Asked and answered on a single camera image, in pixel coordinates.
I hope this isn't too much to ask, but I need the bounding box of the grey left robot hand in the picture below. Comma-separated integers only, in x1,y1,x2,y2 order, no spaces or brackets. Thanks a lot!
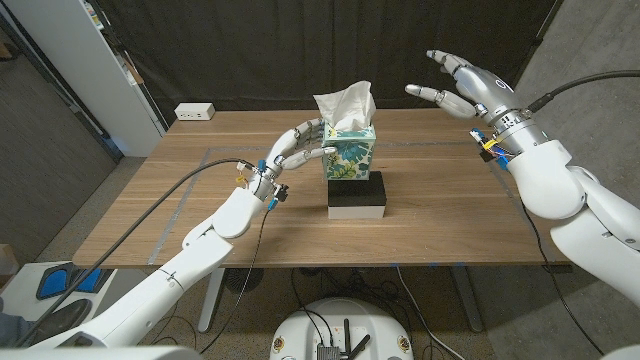
248,117,338,202

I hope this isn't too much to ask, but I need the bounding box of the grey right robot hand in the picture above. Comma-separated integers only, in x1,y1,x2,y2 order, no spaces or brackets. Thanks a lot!
403,49,547,155

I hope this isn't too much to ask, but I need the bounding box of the white tissue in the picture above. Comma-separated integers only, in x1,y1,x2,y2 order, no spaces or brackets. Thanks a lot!
312,80,377,132

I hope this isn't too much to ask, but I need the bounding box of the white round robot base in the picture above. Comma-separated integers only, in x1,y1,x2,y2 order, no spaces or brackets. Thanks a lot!
269,298,415,360

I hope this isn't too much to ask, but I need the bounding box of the black and white tray block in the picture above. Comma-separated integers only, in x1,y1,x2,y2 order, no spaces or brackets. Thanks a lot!
327,170,388,220

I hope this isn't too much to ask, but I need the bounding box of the brown cardboard box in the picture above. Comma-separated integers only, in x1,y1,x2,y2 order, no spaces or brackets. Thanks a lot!
0,243,20,281

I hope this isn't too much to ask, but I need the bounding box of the white power strip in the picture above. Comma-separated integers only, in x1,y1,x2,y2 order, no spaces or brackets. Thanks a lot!
173,102,216,122

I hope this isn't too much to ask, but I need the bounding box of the black backdrop curtain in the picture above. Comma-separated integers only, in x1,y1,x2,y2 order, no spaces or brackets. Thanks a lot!
94,0,564,126

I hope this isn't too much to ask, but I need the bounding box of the black round ribbed disc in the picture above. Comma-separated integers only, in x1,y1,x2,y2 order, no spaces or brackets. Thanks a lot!
223,268,265,294

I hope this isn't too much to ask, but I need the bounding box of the white table leg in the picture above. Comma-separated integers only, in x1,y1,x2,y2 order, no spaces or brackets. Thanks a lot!
197,268,226,335

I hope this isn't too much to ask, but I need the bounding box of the black slanted antenna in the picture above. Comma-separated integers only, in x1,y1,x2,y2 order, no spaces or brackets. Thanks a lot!
349,333,372,360

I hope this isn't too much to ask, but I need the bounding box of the white cabinet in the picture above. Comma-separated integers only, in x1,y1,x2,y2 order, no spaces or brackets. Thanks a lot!
2,0,167,158

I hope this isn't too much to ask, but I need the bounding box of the grey table leg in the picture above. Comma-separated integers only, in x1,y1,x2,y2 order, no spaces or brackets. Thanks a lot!
449,265,485,334

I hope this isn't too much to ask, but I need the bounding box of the blue and black foot pedal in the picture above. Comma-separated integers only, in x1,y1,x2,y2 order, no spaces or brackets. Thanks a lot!
69,268,104,294
38,269,70,300

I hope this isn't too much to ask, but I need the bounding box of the black shoe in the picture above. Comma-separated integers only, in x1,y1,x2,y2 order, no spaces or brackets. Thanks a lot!
29,298,94,346

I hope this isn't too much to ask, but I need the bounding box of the white robot torso edge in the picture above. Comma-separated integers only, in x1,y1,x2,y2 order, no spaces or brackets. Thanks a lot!
0,345,204,360

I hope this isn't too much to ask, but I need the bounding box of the white pedal platform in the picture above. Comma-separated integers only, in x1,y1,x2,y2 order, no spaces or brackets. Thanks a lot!
0,262,126,321

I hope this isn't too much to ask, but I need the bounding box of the blue jeans leg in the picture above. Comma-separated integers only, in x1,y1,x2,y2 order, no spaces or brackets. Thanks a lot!
0,297,24,346

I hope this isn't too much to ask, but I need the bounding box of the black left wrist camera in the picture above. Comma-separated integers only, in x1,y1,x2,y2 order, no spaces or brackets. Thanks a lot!
267,182,291,211

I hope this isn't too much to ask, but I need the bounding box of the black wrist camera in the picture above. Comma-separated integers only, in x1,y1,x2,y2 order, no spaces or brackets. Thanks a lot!
267,182,291,211
469,127,511,172

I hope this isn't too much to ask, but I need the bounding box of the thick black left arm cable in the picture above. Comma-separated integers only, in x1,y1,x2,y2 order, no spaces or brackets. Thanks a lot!
13,157,257,347

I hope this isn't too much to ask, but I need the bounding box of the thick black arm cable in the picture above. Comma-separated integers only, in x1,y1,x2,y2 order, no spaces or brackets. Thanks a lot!
527,68,640,114
13,157,257,347

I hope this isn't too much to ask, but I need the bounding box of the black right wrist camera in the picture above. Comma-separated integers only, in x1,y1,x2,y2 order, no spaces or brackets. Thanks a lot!
469,127,511,172

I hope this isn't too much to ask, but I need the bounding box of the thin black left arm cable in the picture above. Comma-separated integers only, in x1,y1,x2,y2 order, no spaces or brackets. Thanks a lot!
198,208,272,355

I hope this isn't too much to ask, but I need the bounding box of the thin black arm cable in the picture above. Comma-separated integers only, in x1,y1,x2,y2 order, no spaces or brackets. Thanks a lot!
517,197,607,357
198,208,272,355

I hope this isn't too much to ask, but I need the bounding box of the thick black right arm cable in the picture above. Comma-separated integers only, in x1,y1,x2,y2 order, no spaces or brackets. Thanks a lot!
527,68,640,114

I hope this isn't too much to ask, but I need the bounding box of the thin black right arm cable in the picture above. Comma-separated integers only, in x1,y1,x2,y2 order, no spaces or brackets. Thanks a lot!
517,197,607,357

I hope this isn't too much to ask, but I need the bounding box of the black floor cable tangle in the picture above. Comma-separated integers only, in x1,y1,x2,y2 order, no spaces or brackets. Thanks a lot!
299,267,419,346

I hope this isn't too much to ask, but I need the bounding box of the white floor cable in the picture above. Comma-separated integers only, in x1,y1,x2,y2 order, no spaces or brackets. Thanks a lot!
394,264,467,360

